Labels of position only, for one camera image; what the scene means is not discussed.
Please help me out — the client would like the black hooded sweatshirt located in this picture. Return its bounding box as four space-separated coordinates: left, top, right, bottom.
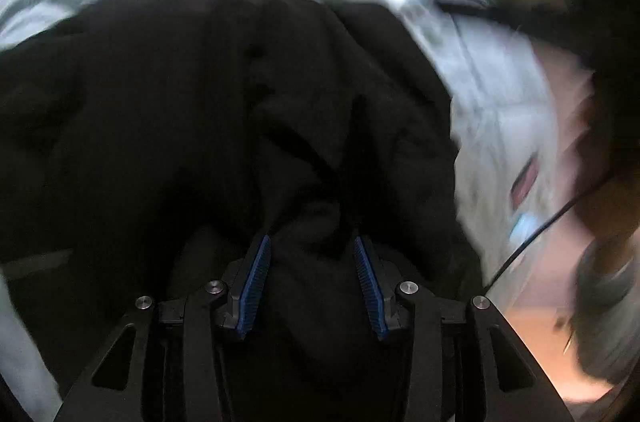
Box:
1 0 482 421

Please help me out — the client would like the grey right sleeve forearm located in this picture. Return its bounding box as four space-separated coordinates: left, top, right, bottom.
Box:
570 240 639 385

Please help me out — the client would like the light green duvet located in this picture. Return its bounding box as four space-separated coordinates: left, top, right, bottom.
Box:
1 0 570 421

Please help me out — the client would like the black cable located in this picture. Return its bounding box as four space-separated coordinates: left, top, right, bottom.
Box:
482 161 622 293

